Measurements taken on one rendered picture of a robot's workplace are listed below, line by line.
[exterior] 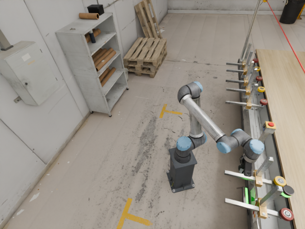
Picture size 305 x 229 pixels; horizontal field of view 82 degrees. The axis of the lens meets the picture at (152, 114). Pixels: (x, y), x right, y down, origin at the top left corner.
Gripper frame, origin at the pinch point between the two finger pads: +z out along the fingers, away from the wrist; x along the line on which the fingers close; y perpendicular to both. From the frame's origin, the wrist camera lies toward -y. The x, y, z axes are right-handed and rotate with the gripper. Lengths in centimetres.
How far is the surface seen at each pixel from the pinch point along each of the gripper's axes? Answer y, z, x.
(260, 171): 7.3, 3.1, -15.8
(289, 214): -20.3, 7.6, -32.1
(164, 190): 8, 98, 67
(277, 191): -17.7, -17.2, -15.5
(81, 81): 120, 21, 231
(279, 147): 39, 8, -38
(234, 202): -19.9, 11.9, 3.1
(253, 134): 75, 36, -28
